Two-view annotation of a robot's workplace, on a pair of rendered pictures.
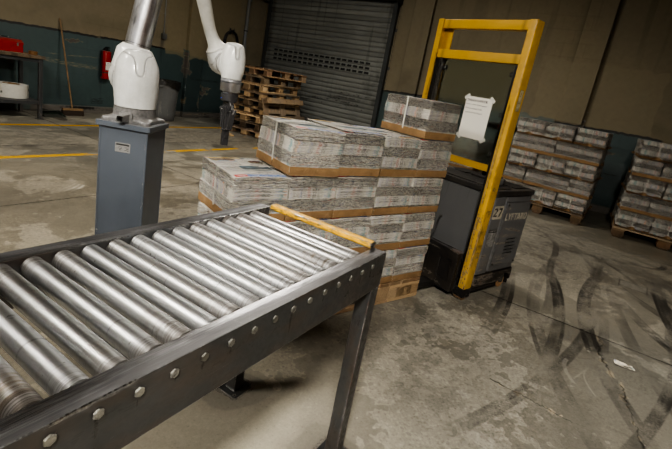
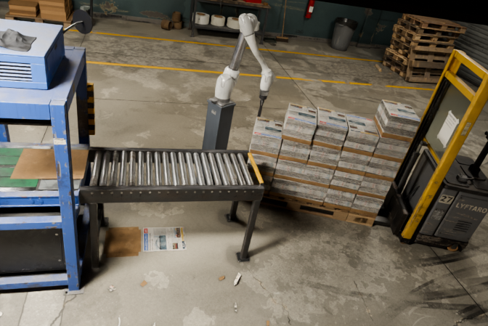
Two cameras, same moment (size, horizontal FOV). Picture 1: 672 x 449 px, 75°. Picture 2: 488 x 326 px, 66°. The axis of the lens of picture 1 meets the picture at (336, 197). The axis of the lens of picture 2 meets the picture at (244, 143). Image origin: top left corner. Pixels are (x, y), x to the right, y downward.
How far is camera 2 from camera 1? 211 cm
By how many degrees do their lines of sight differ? 41
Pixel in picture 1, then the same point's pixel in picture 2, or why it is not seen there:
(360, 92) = not seen: outside the picture
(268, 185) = (270, 140)
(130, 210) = (213, 136)
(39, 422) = (130, 189)
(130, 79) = (218, 87)
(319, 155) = (299, 132)
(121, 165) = (213, 118)
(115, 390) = (144, 189)
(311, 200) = (294, 152)
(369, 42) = not seen: outside the picture
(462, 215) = not seen: hidden behind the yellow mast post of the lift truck
